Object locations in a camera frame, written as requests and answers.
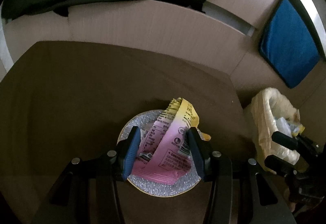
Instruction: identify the white-lined trash bin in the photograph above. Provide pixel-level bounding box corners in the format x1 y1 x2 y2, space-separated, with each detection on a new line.
244 88 304 172

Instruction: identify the blue cloth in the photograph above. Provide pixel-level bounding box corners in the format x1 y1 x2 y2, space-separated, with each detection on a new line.
258 0 320 89

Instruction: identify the pink yellow snack bag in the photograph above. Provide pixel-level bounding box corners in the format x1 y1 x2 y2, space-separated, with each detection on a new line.
131 98 199 185

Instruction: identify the brown cardboard panel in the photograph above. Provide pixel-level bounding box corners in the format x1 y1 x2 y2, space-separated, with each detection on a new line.
1 0 325 126

